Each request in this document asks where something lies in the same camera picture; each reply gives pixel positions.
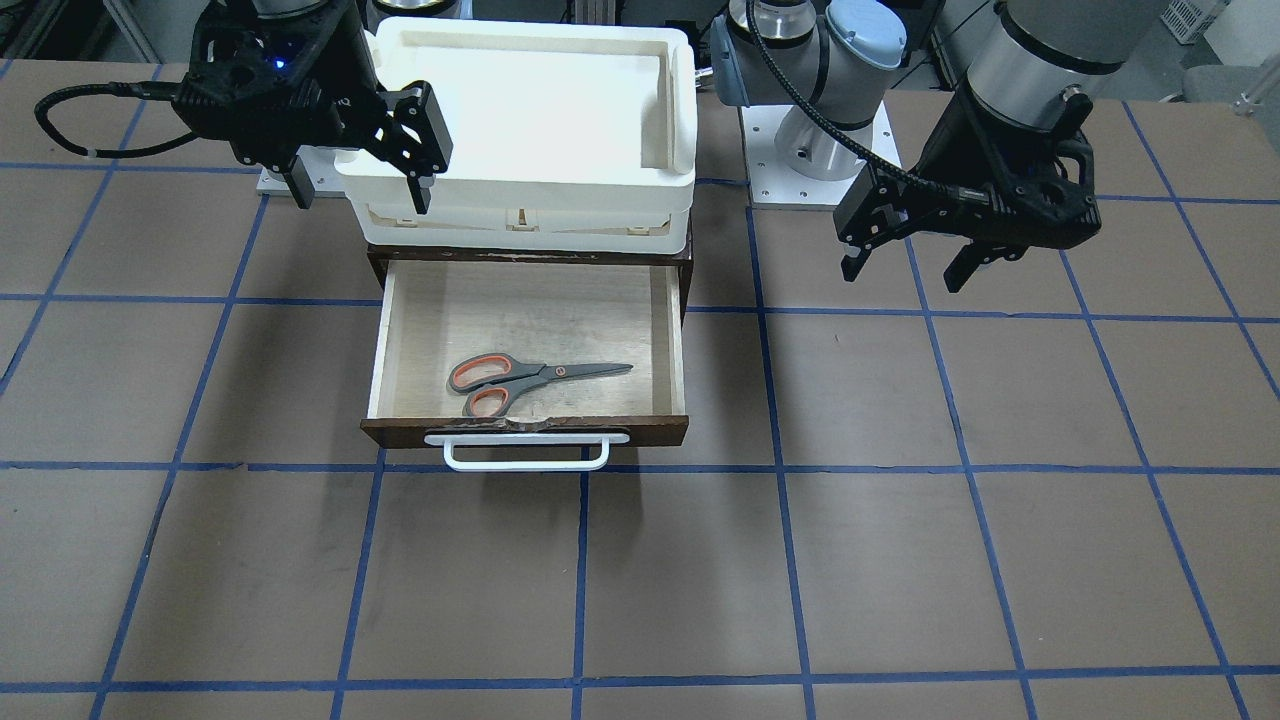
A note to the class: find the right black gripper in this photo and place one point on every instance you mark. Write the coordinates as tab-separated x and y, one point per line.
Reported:
337	72

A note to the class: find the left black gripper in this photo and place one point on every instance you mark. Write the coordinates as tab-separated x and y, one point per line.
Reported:
943	150

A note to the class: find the wooden drawer with white handle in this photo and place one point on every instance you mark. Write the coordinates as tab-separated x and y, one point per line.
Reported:
437	314

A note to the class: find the grey orange scissors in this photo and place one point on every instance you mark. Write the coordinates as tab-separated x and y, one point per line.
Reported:
491	383

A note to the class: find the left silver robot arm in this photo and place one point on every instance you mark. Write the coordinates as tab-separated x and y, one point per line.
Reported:
836	65

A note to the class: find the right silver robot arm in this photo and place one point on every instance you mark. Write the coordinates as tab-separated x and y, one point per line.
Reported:
270	77

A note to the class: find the dark brown wooden cabinet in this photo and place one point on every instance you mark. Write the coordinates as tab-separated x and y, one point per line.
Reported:
380	257

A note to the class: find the cream plastic tray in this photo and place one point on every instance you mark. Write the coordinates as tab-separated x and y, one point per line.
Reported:
566	138

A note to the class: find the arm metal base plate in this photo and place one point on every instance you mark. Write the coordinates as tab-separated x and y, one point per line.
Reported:
326	181
792	164

